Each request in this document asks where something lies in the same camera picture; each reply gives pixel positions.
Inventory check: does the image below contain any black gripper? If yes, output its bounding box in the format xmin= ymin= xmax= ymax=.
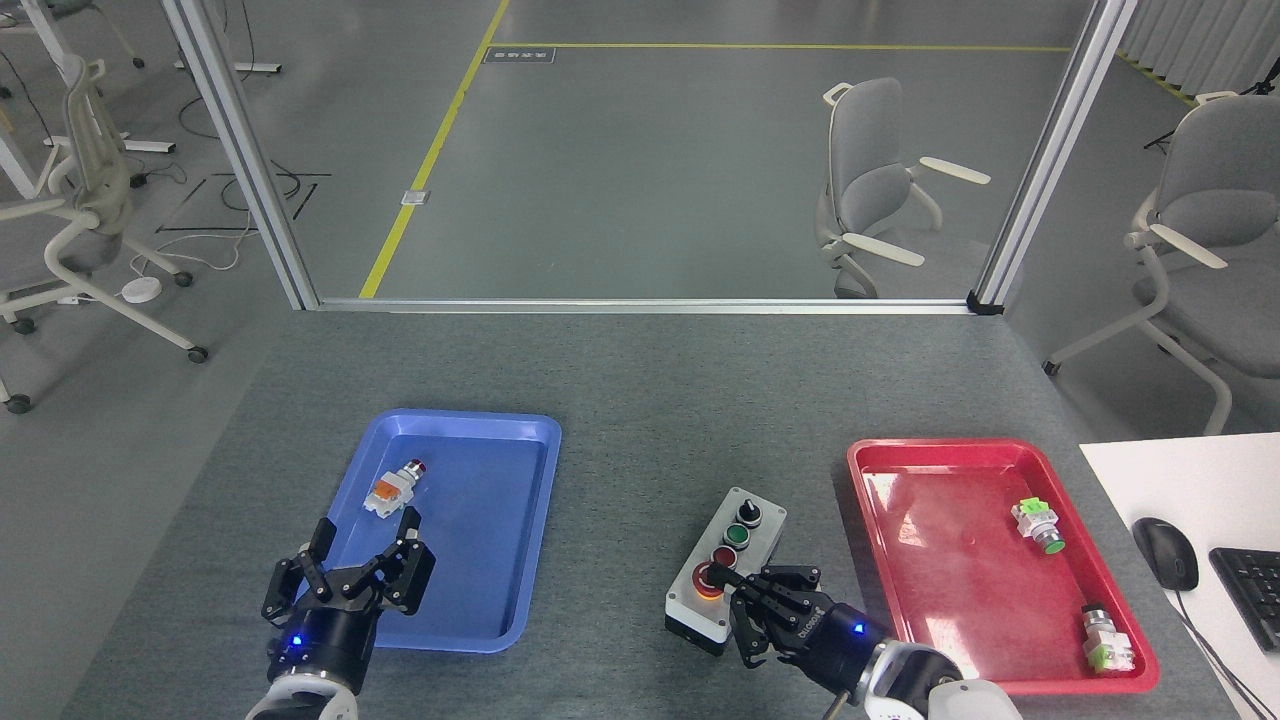
xmin=706 ymin=562 xmax=896 ymax=697
xmin=260 ymin=507 xmax=439 ymax=691

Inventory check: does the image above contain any grey control box with buttons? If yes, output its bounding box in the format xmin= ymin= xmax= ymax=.
xmin=664 ymin=487 xmax=788 ymax=658

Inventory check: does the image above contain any blue plastic tray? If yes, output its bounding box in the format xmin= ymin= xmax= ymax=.
xmin=283 ymin=408 xmax=563 ymax=654

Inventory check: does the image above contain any red plastic tray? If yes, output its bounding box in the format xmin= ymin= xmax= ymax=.
xmin=846 ymin=437 xmax=1161 ymax=697

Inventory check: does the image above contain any silver aluminium crossbar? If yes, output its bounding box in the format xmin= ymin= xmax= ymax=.
xmin=315 ymin=296 xmax=976 ymax=317

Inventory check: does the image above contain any black computer mouse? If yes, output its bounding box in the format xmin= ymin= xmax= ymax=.
xmin=1132 ymin=517 xmax=1200 ymax=592

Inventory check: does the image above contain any white desk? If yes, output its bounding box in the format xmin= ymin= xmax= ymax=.
xmin=1078 ymin=432 xmax=1280 ymax=720

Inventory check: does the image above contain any grey office chair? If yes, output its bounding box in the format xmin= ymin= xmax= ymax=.
xmin=813 ymin=77 xmax=993 ymax=300
xmin=1042 ymin=92 xmax=1280 ymax=437

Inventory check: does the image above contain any white mesh office chair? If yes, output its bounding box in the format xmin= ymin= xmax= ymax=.
xmin=0 ymin=55 xmax=211 ymax=416

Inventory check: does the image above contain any black keyboard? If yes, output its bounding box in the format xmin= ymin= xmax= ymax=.
xmin=1208 ymin=546 xmax=1280 ymax=653

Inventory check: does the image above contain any white curtain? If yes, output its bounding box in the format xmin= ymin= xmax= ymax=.
xmin=1115 ymin=0 xmax=1280 ymax=97

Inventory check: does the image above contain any red push button switch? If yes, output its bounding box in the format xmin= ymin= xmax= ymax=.
xmin=363 ymin=459 xmax=429 ymax=519

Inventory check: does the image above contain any green push button switch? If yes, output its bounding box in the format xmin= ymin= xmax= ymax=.
xmin=1010 ymin=496 xmax=1068 ymax=556

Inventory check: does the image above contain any silver push button switch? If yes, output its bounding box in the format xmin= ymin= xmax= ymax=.
xmin=1080 ymin=604 xmax=1138 ymax=673

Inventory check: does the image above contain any white floor cable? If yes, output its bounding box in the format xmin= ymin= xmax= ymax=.
xmin=130 ymin=215 xmax=263 ymax=279

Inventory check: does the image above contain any black floor cable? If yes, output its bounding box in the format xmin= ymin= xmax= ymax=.
xmin=178 ymin=0 xmax=333 ymax=216

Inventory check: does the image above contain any black mouse cable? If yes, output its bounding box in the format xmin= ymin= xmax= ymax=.
xmin=1165 ymin=588 xmax=1276 ymax=720

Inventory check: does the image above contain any silver aluminium post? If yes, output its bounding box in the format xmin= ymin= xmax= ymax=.
xmin=968 ymin=0 xmax=1141 ymax=316
xmin=160 ymin=0 xmax=321 ymax=311

